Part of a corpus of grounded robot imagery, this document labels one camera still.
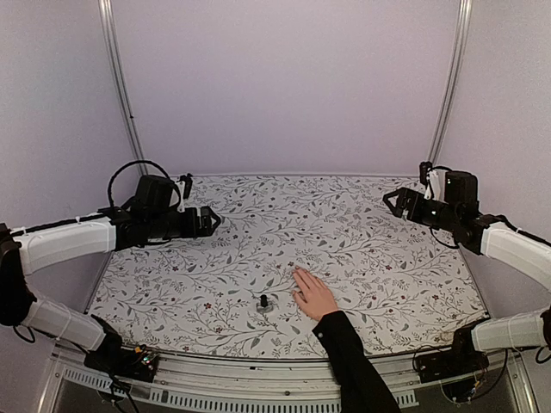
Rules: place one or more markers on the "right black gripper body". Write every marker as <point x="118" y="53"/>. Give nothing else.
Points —
<point x="421" y="216"/>

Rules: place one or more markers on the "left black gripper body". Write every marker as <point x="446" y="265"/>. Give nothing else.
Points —
<point x="191" y="229"/>

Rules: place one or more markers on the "black sleeved forearm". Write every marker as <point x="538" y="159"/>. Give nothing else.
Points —
<point x="362" y="389"/>

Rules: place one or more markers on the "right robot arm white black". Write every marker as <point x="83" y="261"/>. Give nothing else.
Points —
<point x="450" y="203"/>

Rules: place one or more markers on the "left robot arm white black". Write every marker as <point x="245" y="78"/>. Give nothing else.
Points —
<point x="153" y="215"/>

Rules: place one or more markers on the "person's bare hand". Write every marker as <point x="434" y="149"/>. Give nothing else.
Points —
<point x="312" y="296"/>

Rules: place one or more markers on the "floral patterned table mat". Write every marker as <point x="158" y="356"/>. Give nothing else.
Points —
<point x="402" y="287"/>

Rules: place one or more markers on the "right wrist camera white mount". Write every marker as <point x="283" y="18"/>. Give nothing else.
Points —
<point x="430" y="176"/>

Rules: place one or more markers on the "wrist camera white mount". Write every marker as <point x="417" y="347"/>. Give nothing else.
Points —
<point x="430" y="176"/>
<point x="185" y="184"/>

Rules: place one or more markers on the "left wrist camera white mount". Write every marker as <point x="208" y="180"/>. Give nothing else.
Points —
<point x="185" y="184"/>

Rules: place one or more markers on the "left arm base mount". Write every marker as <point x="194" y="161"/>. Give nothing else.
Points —
<point x="139" y="363"/>

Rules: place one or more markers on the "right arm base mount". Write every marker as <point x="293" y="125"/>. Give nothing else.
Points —
<point x="460" y="359"/>

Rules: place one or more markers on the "front aluminium slotted rail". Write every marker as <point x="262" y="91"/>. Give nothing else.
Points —
<point x="191" y="383"/>

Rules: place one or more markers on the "right aluminium frame post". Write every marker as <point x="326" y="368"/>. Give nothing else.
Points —
<point x="454" y="72"/>

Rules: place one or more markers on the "aluminium frame post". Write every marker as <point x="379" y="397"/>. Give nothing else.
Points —
<point x="114" y="57"/>
<point x="454" y="72"/>

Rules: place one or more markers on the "left aluminium frame post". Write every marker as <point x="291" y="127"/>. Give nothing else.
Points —
<point x="114" y="57"/>

